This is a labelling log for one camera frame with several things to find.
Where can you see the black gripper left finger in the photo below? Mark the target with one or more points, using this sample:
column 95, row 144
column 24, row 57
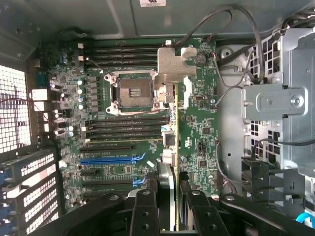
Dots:
column 145, row 214

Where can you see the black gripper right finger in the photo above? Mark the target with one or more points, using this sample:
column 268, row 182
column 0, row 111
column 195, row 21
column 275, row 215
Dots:
column 206, row 216

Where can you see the blue expansion slot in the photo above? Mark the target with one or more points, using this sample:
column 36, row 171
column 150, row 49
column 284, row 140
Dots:
column 105, row 162

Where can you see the green motherboard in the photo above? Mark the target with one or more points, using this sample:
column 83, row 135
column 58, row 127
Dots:
column 197, row 132

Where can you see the CPU socket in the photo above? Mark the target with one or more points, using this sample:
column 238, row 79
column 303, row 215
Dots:
column 133, row 92

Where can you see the metal drive cage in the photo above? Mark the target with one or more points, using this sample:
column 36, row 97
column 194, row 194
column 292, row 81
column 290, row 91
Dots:
column 275, row 103

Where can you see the round coin battery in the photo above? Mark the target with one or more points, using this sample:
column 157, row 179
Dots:
column 199, row 60

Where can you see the open PC case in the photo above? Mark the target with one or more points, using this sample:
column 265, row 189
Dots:
column 73, row 19

